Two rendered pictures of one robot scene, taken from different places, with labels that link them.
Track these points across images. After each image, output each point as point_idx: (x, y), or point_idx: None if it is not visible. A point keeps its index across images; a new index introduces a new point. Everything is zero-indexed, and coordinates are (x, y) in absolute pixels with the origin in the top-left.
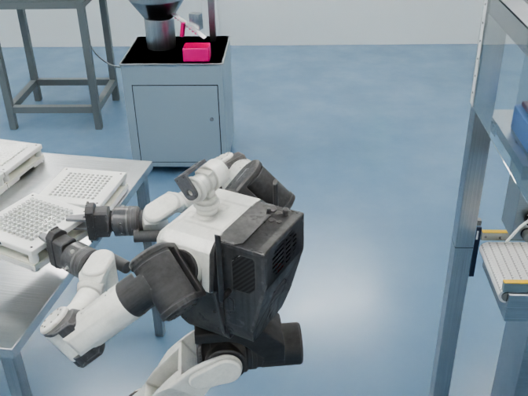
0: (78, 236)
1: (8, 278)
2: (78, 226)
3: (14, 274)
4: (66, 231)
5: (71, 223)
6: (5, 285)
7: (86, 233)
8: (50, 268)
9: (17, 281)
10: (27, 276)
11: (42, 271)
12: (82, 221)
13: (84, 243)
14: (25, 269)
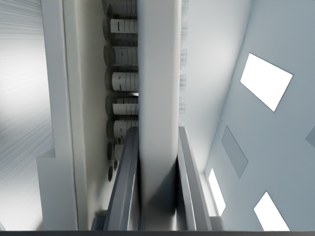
0: (72, 166)
1: (40, 32)
2: (136, 176)
3: (41, 47)
4: (157, 77)
5: (177, 135)
6: (28, 4)
7: (57, 224)
8: (2, 98)
9: (20, 23)
10: (19, 49)
11: (7, 78)
12: (193, 205)
13: (19, 217)
14: (39, 71)
